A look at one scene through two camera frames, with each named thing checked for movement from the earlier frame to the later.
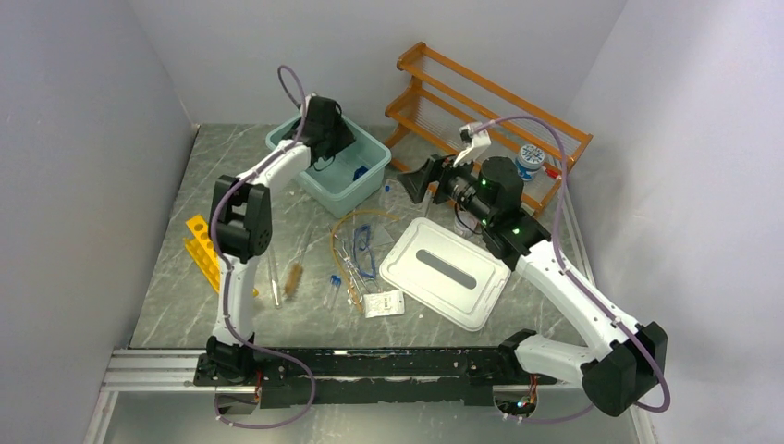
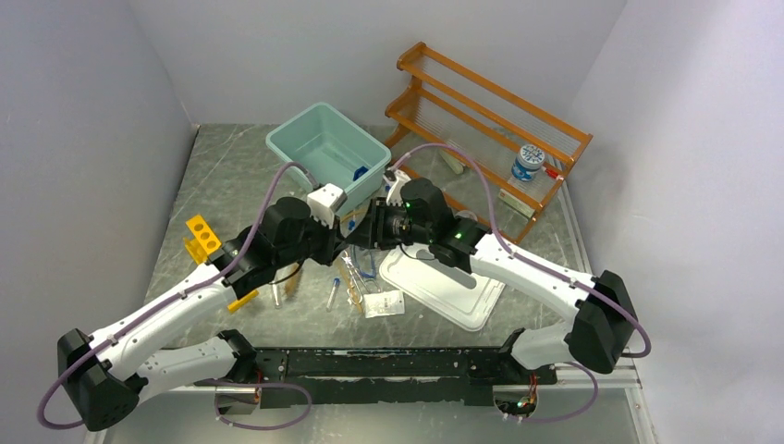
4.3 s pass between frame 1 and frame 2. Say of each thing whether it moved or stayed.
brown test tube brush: stayed
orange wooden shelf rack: stayed
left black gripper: moved
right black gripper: moved
